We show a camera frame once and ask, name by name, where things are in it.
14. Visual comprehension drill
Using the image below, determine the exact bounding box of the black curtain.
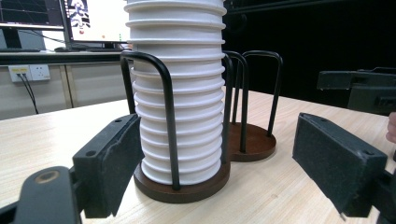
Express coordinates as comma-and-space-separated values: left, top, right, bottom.
221, 0, 396, 109

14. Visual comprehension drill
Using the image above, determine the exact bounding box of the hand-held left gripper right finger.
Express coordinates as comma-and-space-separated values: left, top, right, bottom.
291, 112, 389, 218

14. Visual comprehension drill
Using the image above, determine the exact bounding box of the dark computer monitor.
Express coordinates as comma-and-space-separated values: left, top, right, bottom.
0, 0, 65, 49

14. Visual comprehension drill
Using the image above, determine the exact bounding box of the dark desk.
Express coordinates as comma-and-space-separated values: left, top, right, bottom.
0, 50, 123, 66

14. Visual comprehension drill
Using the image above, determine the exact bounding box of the stack of white paper cups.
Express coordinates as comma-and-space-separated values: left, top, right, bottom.
123, 0, 228, 186

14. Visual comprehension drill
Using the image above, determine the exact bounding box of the white wall socket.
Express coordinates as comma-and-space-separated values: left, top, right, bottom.
7, 63, 51, 83

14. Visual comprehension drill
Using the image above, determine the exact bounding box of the black keyboard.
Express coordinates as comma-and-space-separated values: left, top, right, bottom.
0, 48, 42, 53

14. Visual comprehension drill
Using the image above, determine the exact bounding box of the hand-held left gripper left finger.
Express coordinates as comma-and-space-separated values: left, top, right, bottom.
72, 113, 145, 219

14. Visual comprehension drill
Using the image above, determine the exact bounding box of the bright computer monitor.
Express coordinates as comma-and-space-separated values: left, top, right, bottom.
60, 0, 133, 50

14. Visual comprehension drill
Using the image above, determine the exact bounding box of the black power cable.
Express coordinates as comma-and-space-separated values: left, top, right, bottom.
21, 73, 40, 115
16, 73, 37, 115

